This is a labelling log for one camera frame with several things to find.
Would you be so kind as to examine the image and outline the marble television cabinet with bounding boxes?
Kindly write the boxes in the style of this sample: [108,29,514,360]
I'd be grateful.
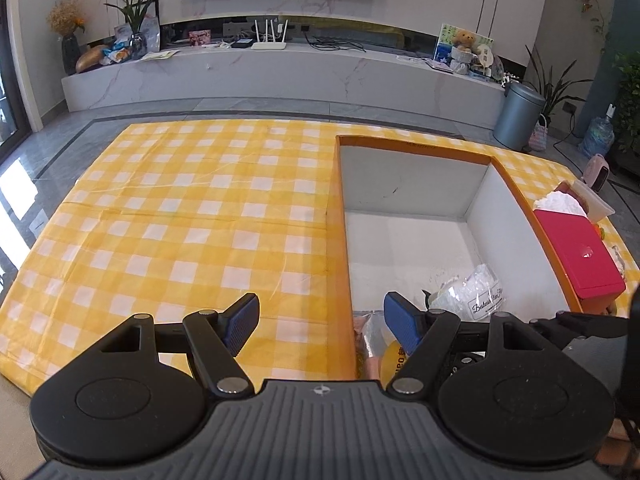
[61,14,506,133]

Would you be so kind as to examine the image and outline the blue snack packets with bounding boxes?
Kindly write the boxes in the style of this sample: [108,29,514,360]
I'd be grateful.
[100,42,133,66]

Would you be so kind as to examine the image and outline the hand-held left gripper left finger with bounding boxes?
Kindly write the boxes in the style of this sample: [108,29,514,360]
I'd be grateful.
[95,293,261,397]

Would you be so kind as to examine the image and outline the pink heater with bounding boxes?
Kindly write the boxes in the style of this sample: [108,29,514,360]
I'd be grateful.
[582,154,613,192]

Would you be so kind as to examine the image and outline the yellow checked tablecloth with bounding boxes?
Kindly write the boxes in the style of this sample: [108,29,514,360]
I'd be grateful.
[0,119,640,396]

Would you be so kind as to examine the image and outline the white router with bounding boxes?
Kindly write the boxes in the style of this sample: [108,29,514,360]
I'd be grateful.
[251,18,291,51]

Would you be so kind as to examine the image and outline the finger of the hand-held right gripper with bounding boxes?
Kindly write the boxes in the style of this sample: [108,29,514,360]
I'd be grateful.
[531,311,632,348]

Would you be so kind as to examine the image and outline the golden gourd ornament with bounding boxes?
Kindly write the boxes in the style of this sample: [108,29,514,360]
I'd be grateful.
[75,45,108,75]

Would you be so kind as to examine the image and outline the blue water jug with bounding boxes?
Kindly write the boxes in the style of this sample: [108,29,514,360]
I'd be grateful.
[580,104,616,158]

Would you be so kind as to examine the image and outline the white crumpled tissue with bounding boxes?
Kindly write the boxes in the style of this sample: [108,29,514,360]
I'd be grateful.
[532,191,591,218]

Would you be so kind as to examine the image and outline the teddy bear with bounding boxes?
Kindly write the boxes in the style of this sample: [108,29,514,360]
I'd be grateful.
[452,30,478,76]

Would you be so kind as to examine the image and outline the small woven bag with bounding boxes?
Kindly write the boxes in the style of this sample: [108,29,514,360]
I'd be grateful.
[529,114,550,152]

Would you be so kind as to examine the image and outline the orange packet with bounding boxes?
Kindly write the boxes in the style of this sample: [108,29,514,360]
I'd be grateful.
[380,341,413,381]

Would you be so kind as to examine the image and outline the dark vase with dried flowers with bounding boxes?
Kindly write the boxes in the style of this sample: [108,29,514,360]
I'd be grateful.
[46,0,87,76]

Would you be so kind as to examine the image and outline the black cables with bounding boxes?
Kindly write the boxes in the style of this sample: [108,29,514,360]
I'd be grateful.
[305,35,368,53]

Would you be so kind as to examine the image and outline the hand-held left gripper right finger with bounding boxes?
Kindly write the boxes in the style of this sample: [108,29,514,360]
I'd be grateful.
[384,291,548,397]

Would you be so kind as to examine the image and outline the clear plastic bag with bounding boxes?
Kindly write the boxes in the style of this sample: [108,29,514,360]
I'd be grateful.
[354,310,396,381]

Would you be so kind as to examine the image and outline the orange cardboard box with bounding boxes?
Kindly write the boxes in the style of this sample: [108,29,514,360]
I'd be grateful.
[334,134,583,381]

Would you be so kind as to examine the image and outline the white plastic bag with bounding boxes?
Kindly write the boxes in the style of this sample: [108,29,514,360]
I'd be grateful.
[427,263,507,322]

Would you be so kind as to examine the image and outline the bushy green plant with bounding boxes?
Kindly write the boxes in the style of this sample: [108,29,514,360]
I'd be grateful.
[612,50,640,156]

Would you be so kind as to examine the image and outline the green plant in glass vase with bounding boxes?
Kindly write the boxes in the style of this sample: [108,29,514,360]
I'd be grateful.
[103,0,166,58]

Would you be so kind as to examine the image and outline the white round fan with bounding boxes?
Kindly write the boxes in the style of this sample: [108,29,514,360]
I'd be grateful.
[472,42,493,78]

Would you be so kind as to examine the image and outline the long-leaf potted plant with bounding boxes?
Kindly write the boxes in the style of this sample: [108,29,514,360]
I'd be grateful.
[522,45,593,128]

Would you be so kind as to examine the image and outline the red box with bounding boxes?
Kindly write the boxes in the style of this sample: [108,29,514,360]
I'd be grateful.
[532,208,627,313]

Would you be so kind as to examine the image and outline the grey trash bin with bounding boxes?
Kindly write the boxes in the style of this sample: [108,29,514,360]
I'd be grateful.
[494,81,547,151]

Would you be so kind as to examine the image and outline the printed picture board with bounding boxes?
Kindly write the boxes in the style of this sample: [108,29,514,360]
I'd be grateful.
[434,23,495,68]

